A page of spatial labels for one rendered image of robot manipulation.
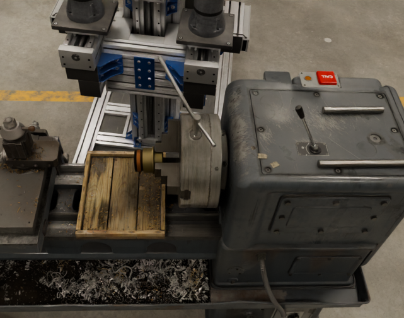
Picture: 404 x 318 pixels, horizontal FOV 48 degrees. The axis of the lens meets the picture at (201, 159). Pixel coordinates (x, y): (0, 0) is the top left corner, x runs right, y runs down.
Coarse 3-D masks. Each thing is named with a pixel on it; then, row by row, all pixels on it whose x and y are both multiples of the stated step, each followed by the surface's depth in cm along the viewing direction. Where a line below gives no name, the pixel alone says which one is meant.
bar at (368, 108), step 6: (324, 108) 146; (330, 108) 146; (336, 108) 146; (342, 108) 146; (348, 108) 146; (354, 108) 147; (360, 108) 147; (366, 108) 147; (372, 108) 147; (378, 108) 147
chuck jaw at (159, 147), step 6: (168, 120) 149; (174, 120) 149; (168, 126) 148; (174, 126) 149; (162, 132) 151; (168, 132) 149; (174, 132) 149; (162, 138) 149; (168, 138) 149; (174, 138) 150; (156, 144) 150; (162, 144) 150; (168, 144) 150; (174, 144) 150; (156, 150) 150; (162, 150) 150; (168, 150) 150; (174, 150) 150
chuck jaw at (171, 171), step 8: (160, 168) 147; (168, 168) 147; (176, 168) 148; (160, 176) 149; (168, 176) 145; (176, 176) 145; (168, 184) 142; (176, 184) 143; (168, 192) 144; (176, 192) 144; (184, 192) 142
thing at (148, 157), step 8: (136, 152) 150; (144, 152) 149; (152, 152) 149; (160, 152) 151; (136, 160) 149; (144, 160) 148; (152, 160) 148; (160, 160) 150; (136, 168) 150; (144, 168) 149; (152, 168) 150
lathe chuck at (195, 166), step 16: (192, 128) 141; (208, 128) 142; (192, 144) 139; (208, 144) 139; (192, 160) 138; (208, 160) 138; (192, 176) 139; (208, 176) 139; (192, 192) 141; (208, 192) 142
